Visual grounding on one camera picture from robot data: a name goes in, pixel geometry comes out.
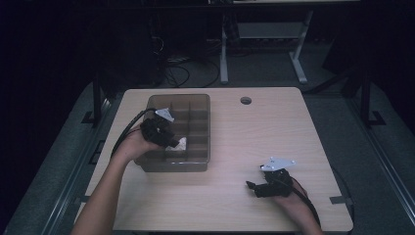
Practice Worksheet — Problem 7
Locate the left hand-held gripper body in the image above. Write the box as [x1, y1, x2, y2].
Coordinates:
[140, 108, 175, 148]

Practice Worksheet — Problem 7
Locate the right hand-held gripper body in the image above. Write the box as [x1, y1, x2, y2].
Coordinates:
[254, 157, 297, 199]

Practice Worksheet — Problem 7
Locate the white sock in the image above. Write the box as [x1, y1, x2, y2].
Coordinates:
[164, 136, 188, 152]

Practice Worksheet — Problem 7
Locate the translucent brown divided storage box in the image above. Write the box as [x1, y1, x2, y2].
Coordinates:
[133, 93, 211, 173]

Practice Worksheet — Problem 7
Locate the person's right hand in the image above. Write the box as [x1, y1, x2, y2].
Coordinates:
[272, 180, 311, 213]

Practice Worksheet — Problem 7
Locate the person's left hand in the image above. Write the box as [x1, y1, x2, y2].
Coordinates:
[114, 125, 162, 163]

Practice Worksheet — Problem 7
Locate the black metal stand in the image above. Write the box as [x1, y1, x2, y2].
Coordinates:
[81, 72, 106, 128]
[358, 70, 387, 129]

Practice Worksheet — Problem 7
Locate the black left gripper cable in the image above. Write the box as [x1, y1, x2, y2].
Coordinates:
[111, 108, 158, 158]

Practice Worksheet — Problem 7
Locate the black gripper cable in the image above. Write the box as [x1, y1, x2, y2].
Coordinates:
[280, 177, 322, 226]
[111, 108, 158, 158]

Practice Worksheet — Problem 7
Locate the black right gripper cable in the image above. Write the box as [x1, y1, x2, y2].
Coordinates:
[280, 177, 322, 226]

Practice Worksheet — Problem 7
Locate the tangle of floor cables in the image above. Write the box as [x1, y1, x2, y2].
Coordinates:
[151, 35, 221, 88]

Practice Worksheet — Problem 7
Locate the aluminium floor rail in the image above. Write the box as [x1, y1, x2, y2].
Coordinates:
[42, 97, 112, 235]
[346, 97, 415, 226]

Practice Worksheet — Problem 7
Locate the white metal desk frame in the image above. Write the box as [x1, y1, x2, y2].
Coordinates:
[208, 0, 360, 85]

